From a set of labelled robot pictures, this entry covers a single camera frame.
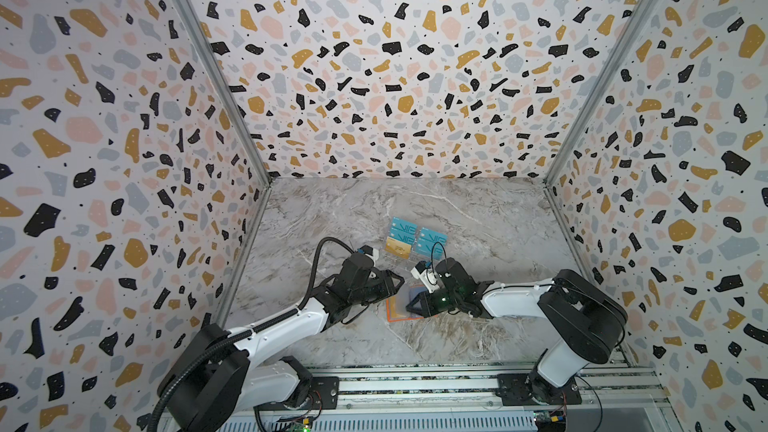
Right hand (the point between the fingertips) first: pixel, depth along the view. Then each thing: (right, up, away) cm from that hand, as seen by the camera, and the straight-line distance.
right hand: (407, 305), depth 84 cm
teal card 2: (+8, +18, +10) cm, 22 cm away
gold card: (-3, +14, +13) cm, 19 cm away
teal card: (-1, +21, +13) cm, 25 cm away
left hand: (0, +8, -4) cm, 9 cm away
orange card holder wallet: (-3, -2, +4) cm, 6 cm away
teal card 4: (+6, +15, +10) cm, 18 cm away
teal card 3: (-1, +18, +12) cm, 22 cm away
